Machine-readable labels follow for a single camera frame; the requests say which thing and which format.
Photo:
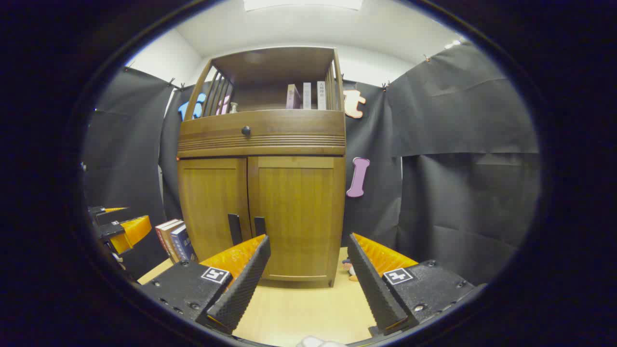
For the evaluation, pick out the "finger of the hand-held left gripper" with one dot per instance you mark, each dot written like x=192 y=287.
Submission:
x=108 y=215
x=108 y=230

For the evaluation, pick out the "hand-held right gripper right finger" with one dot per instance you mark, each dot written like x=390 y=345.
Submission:
x=373 y=289

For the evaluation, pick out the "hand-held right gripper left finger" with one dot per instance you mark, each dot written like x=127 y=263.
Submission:
x=243 y=289

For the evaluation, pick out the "wooden shoe cabinet door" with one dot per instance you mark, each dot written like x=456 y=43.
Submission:
x=299 y=207
x=212 y=202

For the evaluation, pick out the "wooden double-door shoe cabinet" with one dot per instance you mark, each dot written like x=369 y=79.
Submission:
x=270 y=65

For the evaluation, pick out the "small figurine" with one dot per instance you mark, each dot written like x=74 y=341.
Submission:
x=348 y=266

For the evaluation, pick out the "red white book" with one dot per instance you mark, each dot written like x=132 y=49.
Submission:
x=161 y=236

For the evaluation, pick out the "brown book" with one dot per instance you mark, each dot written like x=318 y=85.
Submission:
x=169 y=241

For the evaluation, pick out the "dark blue book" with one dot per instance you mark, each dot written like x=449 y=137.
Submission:
x=183 y=245

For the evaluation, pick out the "black backdrop cloth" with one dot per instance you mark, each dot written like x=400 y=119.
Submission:
x=458 y=168

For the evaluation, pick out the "wooden drawer with black knob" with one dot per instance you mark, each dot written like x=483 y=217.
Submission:
x=289 y=124

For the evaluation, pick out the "grey book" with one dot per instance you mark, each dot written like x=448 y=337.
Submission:
x=307 y=96

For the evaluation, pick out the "ceiling light panel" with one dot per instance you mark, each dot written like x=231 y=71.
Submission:
x=303 y=4

